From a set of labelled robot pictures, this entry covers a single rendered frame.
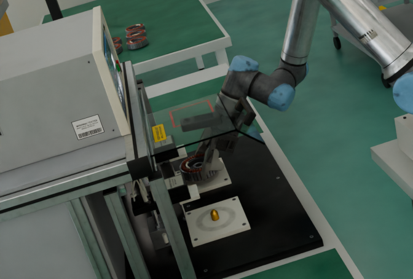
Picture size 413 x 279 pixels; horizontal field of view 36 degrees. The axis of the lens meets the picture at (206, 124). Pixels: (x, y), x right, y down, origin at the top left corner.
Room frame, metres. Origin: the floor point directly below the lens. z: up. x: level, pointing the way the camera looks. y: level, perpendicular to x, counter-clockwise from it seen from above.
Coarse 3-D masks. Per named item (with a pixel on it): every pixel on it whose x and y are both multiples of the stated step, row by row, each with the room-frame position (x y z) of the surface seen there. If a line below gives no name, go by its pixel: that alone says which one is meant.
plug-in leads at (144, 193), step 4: (136, 180) 1.36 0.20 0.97; (140, 180) 1.39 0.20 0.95; (148, 180) 1.35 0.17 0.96; (132, 184) 1.36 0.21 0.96; (140, 184) 1.39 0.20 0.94; (132, 188) 1.36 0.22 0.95; (140, 188) 1.36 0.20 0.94; (144, 188) 1.39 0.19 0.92; (132, 192) 1.36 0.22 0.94; (144, 192) 1.36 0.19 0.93; (152, 192) 1.35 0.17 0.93; (132, 196) 1.35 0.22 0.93; (144, 196) 1.36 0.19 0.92; (148, 196) 1.39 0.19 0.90; (152, 196) 1.35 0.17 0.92; (132, 200) 1.36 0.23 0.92; (136, 200) 1.35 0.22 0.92; (144, 200) 1.36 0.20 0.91; (148, 200) 1.36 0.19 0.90; (132, 204) 1.35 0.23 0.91; (136, 204) 1.35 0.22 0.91
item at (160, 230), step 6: (150, 222) 1.39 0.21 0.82; (162, 222) 1.37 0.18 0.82; (150, 228) 1.36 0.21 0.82; (156, 228) 1.35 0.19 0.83; (162, 228) 1.34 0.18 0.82; (150, 234) 1.34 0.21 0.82; (156, 234) 1.34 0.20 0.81; (156, 240) 1.34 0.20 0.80; (162, 240) 1.34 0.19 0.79; (168, 240) 1.34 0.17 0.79; (156, 246) 1.34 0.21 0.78; (162, 246) 1.34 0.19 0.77
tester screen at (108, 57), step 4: (104, 36) 1.52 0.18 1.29; (104, 40) 1.48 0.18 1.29; (104, 44) 1.44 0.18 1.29; (108, 48) 1.51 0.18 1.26; (108, 52) 1.46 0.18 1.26; (108, 56) 1.43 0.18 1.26; (108, 60) 1.38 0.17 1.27; (108, 64) 1.35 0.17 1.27; (112, 68) 1.43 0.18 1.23; (112, 72) 1.39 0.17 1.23; (116, 72) 1.50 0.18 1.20; (112, 76) 1.35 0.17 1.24; (116, 76) 1.46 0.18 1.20; (116, 80) 1.42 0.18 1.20; (116, 84) 1.38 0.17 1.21; (116, 88) 1.34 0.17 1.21; (120, 92) 1.42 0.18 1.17; (120, 100) 1.34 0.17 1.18; (124, 100) 1.45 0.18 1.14; (124, 104) 1.41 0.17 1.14
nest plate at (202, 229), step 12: (216, 204) 1.45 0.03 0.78; (228, 204) 1.43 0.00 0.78; (240, 204) 1.42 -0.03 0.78; (192, 216) 1.42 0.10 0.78; (204, 216) 1.41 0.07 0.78; (228, 216) 1.38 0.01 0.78; (240, 216) 1.36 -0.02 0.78; (192, 228) 1.37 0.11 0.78; (204, 228) 1.36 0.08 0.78; (216, 228) 1.34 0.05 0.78; (228, 228) 1.33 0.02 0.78; (240, 228) 1.31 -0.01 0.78; (192, 240) 1.32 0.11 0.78; (204, 240) 1.31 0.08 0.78
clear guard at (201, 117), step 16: (208, 96) 1.50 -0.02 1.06; (224, 96) 1.51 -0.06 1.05; (160, 112) 1.49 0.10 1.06; (176, 112) 1.46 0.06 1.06; (192, 112) 1.43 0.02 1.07; (208, 112) 1.40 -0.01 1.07; (224, 112) 1.38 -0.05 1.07; (240, 112) 1.43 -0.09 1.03; (176, 128) 1.37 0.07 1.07; (192, 128) 1.34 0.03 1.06; (208, 128) 1.32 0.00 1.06; (224, 128) 1.29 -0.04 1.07; (240, 128) 1.29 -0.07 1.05; (256, 128) 1.36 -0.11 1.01; (160, 144) 1.30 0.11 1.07; (176, 144) 1.28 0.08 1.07
